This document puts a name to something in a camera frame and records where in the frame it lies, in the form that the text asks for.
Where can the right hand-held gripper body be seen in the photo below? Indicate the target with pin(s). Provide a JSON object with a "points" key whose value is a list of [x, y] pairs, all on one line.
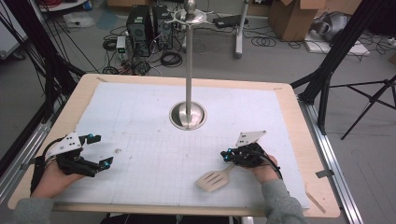
{"points": [[249, 155]]}

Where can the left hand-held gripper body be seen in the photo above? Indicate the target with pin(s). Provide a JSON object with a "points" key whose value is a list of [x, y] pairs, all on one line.
{"points": [[74, 158]]}

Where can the wooden slotted spatula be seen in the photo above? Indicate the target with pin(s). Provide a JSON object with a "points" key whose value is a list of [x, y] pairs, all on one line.
{"points": [[213, 180]]}

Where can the metal utensil stand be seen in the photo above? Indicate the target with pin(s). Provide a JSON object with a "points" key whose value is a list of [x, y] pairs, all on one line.
{"points": [[188, 77]]}

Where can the person's right hand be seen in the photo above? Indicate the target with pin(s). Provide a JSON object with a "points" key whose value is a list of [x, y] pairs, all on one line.
{"points": [[264, 172]]}

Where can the person's left hand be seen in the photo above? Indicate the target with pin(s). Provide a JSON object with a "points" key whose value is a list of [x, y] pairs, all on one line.
{"points": [[53, 183]]}

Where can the white grid mat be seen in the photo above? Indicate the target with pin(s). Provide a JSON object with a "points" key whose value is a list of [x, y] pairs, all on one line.
{"points": [[140, 180]]}

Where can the tan tape piece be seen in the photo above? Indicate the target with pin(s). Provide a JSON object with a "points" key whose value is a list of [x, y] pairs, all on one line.
{"points": [[101, 79]]}

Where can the small white electronic device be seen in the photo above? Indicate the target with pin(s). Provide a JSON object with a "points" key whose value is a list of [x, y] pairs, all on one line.
{"points": [[121, 43]]}

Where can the large black computer tower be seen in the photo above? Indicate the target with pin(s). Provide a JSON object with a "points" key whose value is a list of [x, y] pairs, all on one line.
{"points": [[138, 28]]}

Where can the white stand leg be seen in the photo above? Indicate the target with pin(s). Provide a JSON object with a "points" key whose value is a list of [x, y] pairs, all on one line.
{"points": [[241, 28]]}

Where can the flat black box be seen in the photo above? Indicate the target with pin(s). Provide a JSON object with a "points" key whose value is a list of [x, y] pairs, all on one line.
{"points": [[229, 21]]}

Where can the white cabinet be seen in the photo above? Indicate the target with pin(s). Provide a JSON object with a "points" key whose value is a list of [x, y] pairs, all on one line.
{"points": [[9, 34]]}

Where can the black tripod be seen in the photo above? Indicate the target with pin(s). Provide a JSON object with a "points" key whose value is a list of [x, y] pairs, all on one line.
{"points": [[370, 99]]}

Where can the slim black computer tower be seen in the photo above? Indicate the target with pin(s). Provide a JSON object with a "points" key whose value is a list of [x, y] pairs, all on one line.
{"points": [[162, 25]]}

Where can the large cardboard box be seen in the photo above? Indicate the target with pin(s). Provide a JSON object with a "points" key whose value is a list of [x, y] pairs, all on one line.
{"points": [[292, 18]]}

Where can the white foam board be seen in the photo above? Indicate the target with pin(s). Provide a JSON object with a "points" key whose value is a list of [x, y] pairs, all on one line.
{"points": [[355, 48]]}

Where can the grey headset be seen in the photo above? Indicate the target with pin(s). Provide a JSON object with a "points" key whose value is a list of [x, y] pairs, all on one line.
{"points": [[331, 25]]}

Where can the aluminium rail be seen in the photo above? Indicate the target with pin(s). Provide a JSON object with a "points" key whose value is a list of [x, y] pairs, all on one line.
{"points": [[18, 168], [336, 155]]}

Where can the small metal bracket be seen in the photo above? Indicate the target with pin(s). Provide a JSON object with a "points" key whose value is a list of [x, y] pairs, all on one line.
{"points": [[324, 173]]}

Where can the black frame strut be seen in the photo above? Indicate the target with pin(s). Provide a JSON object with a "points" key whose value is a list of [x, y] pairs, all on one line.
{"points": [[336, 53]]}

